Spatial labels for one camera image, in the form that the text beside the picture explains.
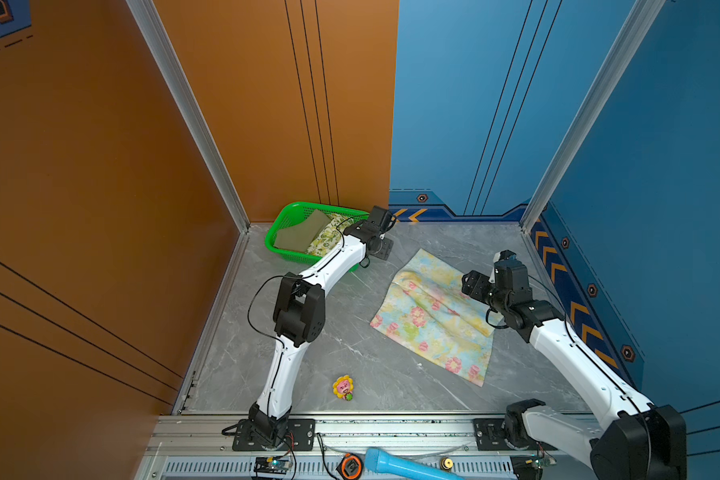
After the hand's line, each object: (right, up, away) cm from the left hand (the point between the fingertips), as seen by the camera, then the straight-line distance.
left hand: (376, 240), depth 99 cm
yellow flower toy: (-9, -39, -21) cm, 45 cm away
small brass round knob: (+15, -51, -32) cm, 62 cm away
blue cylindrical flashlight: (0, -51, -32) cm, 60 cm away
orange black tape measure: (-6, -53, -32) cm, 62 cm away
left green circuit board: (-25, -55, -28) cm, 66 cm away
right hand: (+26, -12, -15) cm, 33 cm away
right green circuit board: (+38, -53, -29) cm, 72 cm away
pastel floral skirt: (+15, -22, -4) cm, 27 cm away
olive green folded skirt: (-27, +2, +11) cm, 30 cm away
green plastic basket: (-29, +13, +17) cm, 36 cm away
